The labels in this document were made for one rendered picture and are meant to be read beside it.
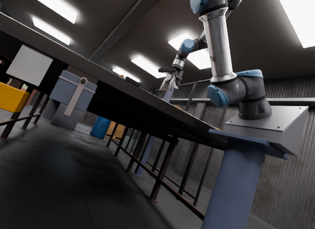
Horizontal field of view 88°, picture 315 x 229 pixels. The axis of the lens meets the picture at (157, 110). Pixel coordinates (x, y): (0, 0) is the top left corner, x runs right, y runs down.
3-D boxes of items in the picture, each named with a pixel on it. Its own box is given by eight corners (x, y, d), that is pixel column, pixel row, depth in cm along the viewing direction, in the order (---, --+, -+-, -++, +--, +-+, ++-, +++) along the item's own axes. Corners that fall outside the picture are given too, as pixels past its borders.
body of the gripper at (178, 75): (179, 86, 108) (185, 70, 110) (169, 80, 105) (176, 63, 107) (173, 87, 115) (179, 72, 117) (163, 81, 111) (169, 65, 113)
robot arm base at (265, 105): (277, 109, 82) (274, 90, 79) (264, 121, 74) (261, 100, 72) (247, 108, 94) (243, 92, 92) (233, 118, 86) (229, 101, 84)
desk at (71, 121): (63, 122, 625) (71, 103, 638) (74, 131, 520) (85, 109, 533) (41, 115, 574) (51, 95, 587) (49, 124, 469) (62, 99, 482)
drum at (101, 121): (101, 137, 639) (109, 118, 652) (105, 140, 593) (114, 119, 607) (87, 133, 610) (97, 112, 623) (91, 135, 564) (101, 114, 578)
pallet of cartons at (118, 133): (124, 142, 815) (130, 128, 828) (101, 134, 750) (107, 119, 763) (118, 138, 892) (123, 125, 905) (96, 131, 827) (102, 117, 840)
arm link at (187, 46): (197, 34, 99) (191, 44, 110) (180, 39, 98) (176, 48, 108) (201, 45, 99) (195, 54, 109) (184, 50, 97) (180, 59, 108)
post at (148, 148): (143, 177, 290) (187, 61, 330) (134, 175, 283) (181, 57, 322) (139, 174, 305) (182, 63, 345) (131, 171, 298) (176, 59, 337)
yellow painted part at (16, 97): (13, 113, 55) (47, 53, 59) (-21, 102, 51) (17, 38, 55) (20, 112, 62) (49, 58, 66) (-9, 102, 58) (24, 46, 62)
